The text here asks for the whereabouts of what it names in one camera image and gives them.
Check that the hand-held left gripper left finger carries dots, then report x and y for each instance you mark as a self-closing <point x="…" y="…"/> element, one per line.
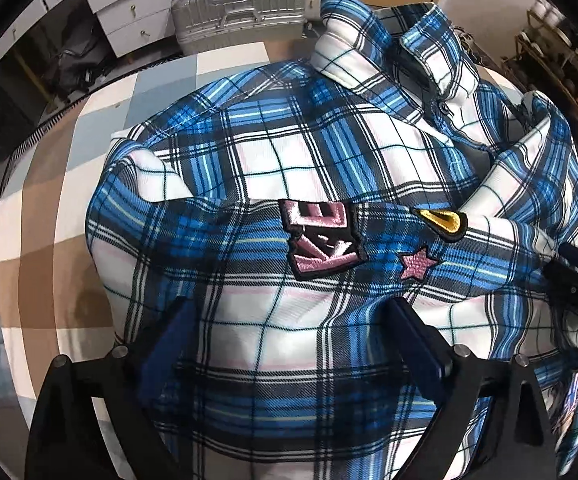
<point x="169" y="345"/>

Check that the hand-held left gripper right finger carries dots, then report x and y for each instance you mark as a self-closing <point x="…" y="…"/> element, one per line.
<point x="419" y="350"/>

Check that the blue plaid shirt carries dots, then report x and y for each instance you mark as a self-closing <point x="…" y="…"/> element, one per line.
<point x="269" y="170"/>

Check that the checked bed sheet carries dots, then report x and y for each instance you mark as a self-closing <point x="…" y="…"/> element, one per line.
<point x="44" y="210"/>

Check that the bamboo shoe rack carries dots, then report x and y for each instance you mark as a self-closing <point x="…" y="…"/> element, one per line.
<point x="564" y="75"/>

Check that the dark bag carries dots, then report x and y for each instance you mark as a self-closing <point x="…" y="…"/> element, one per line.
<point x="79" y="65"/>

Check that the silver hard suitcase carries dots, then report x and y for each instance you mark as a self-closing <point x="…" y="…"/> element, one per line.
<point x="239" y="10"/>

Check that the white drawer desk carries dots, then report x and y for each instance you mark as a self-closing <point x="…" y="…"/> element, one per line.
<point x="119" y="5"/>

